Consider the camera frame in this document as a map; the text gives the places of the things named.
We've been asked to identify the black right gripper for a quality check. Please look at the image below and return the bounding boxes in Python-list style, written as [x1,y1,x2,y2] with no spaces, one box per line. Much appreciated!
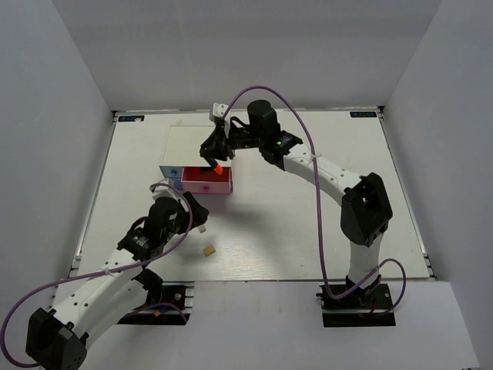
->
[201,123,265,162]

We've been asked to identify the orange cap black highlighter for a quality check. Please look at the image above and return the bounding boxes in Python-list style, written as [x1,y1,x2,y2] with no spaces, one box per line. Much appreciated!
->
[206,157,223,175]

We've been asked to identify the pink drawer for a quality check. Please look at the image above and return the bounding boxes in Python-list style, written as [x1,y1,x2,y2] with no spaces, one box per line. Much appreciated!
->
[181,167,233,195]

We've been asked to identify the light blue small drawer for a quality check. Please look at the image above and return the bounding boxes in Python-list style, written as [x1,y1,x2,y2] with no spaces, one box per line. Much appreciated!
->
[159,166,183,190]

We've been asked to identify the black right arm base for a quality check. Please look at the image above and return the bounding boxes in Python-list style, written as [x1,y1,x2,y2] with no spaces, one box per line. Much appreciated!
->
[316,284,396,328]

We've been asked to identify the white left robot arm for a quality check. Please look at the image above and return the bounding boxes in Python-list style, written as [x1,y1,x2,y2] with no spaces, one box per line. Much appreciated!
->
[25,192,209,369]

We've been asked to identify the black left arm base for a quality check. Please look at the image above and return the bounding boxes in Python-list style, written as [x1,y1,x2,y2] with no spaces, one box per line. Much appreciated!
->
[117,282,195,326]

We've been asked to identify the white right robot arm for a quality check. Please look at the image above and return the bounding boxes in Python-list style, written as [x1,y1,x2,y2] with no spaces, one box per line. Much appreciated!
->
[200,100,393,308]

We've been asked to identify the white drawer cabinet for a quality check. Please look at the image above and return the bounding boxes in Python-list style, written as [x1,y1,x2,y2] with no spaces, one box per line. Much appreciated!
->
[159,126,214,169]

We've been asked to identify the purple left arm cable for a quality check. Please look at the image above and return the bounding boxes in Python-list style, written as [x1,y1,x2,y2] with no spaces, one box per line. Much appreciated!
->
[1,183,193,367]

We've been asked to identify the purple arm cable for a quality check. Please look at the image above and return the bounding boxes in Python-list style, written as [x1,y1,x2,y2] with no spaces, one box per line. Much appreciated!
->
[1,183,193,367]
[221,85,407,318]

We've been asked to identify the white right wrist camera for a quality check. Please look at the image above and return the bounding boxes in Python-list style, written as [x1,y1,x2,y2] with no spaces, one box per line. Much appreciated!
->
[210,103,231,126]

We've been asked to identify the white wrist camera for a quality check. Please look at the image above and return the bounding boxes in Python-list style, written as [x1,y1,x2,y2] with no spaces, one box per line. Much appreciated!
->
[149,183,182,207]
[210,103,231,126]

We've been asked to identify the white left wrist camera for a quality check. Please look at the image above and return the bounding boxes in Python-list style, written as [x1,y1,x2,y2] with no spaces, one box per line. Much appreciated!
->
[149,183,182,207]

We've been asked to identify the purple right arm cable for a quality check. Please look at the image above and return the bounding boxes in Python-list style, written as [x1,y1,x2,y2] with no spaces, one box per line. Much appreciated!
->
[221,85,407,318]

